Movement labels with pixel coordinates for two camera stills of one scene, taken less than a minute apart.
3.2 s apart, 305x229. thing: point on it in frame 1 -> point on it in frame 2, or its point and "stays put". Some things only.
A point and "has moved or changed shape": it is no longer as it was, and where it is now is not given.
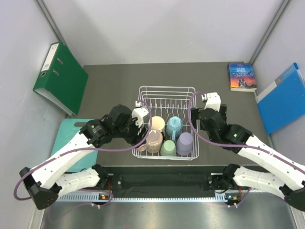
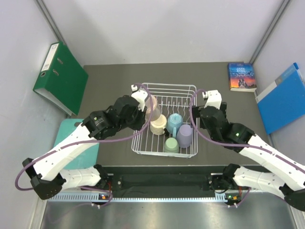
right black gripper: [194, 112] stays put
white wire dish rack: [171, 136] stays put
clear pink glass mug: [154, 142] -> [156, 109]
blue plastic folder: [284, 102] stays put
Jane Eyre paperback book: [241, 77] stays put
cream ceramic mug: [157, 123] has moved or changed shape
